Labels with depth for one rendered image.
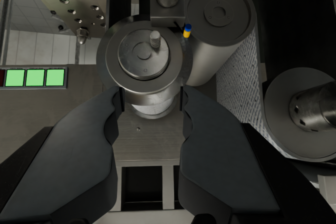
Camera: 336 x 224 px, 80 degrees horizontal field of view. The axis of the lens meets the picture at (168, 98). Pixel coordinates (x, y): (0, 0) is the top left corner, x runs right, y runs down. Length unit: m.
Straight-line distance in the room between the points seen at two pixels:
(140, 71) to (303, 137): 0.26
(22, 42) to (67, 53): 0.55
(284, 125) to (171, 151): 0.36
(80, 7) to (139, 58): 0.36
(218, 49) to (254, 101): 0.10
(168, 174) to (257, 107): 0.37
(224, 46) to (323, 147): 0.21
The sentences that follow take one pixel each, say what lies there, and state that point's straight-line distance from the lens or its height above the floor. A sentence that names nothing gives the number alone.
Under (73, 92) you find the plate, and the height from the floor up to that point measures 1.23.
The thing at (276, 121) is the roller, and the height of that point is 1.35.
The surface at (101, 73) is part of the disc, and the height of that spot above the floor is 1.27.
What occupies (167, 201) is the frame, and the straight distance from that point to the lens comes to 0.65.
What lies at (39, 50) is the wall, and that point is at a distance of 3.17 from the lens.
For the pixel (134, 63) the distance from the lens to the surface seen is 0.29.
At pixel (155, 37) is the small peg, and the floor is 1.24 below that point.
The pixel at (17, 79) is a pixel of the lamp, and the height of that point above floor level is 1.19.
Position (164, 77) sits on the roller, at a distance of 0.30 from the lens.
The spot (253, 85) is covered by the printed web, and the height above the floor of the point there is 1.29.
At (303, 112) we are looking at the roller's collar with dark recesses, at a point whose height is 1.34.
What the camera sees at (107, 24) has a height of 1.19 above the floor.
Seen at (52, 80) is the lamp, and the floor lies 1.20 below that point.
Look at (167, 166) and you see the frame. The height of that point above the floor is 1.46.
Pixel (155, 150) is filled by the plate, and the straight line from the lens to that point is 0.62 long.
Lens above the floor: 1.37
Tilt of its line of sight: 10 degrees down
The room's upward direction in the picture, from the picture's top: 179 degrees clockwise
